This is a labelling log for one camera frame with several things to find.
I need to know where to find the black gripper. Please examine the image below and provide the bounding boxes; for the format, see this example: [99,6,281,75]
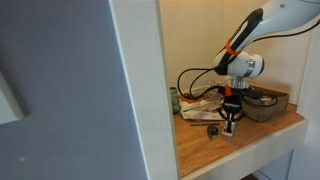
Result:
[217,94,248,134]

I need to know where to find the white remote controller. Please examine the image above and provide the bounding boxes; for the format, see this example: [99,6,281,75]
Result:
[221,128,236,138]

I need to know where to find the small black plastic object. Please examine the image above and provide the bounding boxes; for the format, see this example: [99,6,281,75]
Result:
[206,124,220,140]

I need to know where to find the thin black stick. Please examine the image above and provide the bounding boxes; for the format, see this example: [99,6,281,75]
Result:
[189,122,221,127]

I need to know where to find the white paper pile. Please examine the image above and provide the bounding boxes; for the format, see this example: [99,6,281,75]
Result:
[179,89,228,121]

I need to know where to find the brown cardboard box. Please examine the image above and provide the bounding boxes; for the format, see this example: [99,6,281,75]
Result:
[241,85,290,123]

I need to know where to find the orange booklet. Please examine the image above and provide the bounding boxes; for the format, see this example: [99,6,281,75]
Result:
[178,94,194,104]

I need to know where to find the green glass jar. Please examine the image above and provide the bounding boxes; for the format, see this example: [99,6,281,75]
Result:
[169,86,182,116]

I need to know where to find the grey door panel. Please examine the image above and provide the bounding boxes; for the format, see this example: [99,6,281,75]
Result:
[0,0,149,180]

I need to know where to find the tangled white cables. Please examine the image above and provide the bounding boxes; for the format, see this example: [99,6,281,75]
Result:
[203,78,231,104]

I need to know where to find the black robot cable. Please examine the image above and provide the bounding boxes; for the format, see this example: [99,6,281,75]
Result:
[177,19,320,109]

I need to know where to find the orange strap on arm link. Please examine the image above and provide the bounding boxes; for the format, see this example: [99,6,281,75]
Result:
[225,39,242,57]

